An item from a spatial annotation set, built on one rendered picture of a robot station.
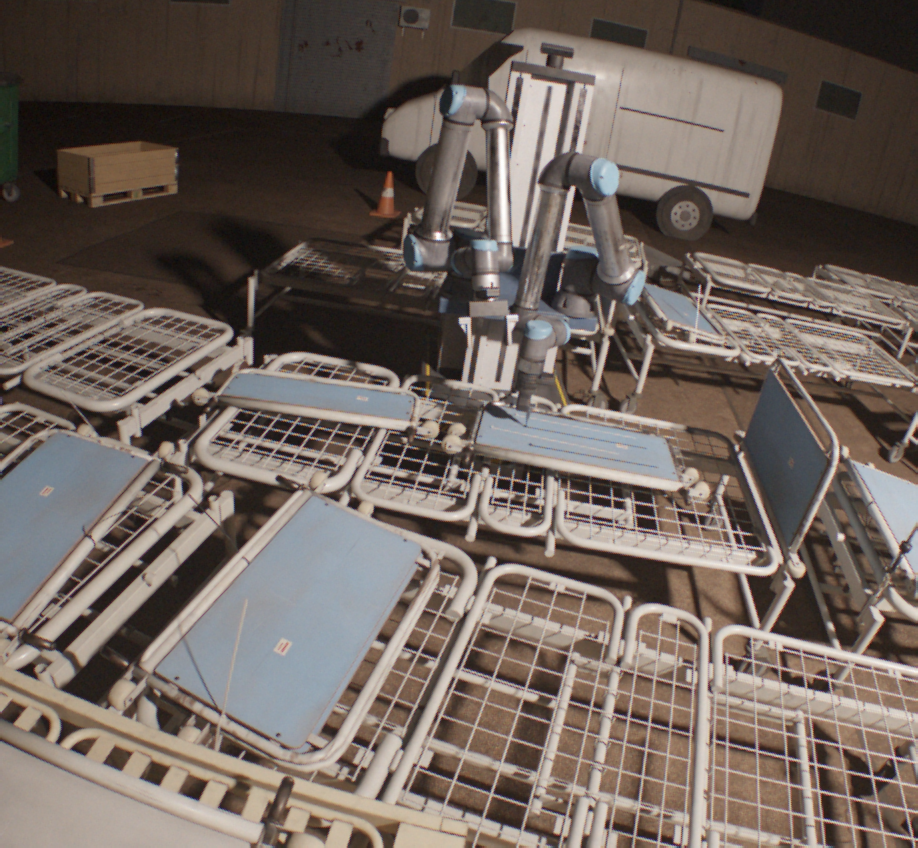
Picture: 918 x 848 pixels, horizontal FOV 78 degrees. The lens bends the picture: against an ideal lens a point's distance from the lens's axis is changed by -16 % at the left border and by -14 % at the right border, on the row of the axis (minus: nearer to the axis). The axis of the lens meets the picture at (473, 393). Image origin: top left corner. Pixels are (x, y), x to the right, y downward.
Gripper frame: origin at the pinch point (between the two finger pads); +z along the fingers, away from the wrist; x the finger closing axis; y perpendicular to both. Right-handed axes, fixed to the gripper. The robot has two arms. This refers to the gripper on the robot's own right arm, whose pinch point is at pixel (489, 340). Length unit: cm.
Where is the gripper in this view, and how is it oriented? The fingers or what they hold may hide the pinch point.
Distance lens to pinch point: 221.1
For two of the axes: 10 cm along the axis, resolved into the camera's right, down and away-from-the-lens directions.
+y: -2.1, -0.8, 9.7
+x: -9.8, 0.7, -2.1
